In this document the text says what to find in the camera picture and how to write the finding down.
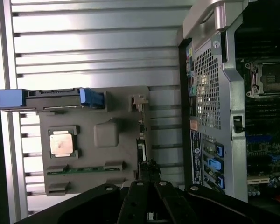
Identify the green RAM stick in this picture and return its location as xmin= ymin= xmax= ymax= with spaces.
xmin=46 ymin=165 xmax=122 ymax=175

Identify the silver CPU chip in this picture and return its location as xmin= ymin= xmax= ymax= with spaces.
xmin=49 ymin=133 xmax=73 ymax=157

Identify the grey plastic parts rack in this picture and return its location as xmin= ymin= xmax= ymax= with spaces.
xmin=36 ymin=85 xmax=152 ymax=198

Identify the black case lock slider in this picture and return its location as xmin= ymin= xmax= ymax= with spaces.
xmin=233 ymin=115 xmax=245 ymax=133

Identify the green motherboard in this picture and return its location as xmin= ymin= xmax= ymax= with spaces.
xmin=233 ymin=14 xmax=280 ymax=203

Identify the open grey PC case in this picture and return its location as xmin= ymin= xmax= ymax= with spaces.
xmin=177 ymin=0 xmax=280 ymax=210

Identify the hard disk with blue caddy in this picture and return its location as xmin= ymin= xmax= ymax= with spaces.
xmin=0 ymin=87 xmax=107 ymax=112

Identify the CPU socket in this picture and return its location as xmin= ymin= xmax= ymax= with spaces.
xmin=246 ymin=58 xmax=280 ymax=98

